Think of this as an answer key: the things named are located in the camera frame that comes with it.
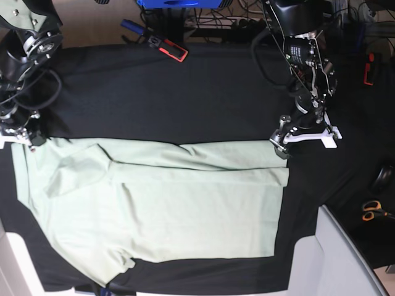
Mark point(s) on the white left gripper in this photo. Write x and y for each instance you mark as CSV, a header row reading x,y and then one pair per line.
x,y
288,133

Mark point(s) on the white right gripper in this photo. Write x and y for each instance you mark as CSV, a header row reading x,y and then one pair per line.
x,y
22,128

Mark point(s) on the light green T-shirt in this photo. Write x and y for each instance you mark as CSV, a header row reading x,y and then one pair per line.
x,y
104,204

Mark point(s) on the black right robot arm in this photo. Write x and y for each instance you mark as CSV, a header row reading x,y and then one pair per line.
x,y
33,36

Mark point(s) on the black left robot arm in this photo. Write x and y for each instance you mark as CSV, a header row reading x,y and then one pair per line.
x,y
312,82

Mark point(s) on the black table cloth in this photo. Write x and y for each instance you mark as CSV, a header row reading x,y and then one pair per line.
x,y
217,94

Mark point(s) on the black round object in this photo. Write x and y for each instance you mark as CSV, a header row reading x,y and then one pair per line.
x,y
383,177

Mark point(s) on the red black clamp right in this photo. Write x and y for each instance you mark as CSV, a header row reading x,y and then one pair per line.
x,y
372,68

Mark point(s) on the red black clamp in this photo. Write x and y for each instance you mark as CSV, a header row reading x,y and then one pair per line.
x,y
372,68
168,48

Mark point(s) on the white box right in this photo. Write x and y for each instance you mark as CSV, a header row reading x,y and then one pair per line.
x,y
328,263

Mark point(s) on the white box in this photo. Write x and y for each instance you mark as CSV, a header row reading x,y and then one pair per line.
x,y
18,274
328,263

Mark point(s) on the white box left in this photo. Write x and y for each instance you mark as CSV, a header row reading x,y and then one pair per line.
x,y
18,274

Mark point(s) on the red black clamp top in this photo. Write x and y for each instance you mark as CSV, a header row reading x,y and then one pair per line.
x,y
168,48

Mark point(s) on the blue clamp right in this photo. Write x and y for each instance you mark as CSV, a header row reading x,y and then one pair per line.
x,y
357,38

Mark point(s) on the blue clamp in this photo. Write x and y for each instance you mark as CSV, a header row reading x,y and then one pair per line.
x,y
105,291
357,38

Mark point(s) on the blue clamp bottom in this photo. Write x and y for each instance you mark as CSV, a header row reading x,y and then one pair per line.
x,y
105,291

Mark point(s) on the blue stand base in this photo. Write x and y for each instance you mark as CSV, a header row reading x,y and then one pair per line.
x,y
161,4

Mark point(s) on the orange handled scissors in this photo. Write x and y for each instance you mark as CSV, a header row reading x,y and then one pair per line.
x,y
373,209

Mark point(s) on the blue handled tool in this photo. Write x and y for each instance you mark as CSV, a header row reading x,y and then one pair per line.
x,y
133,26

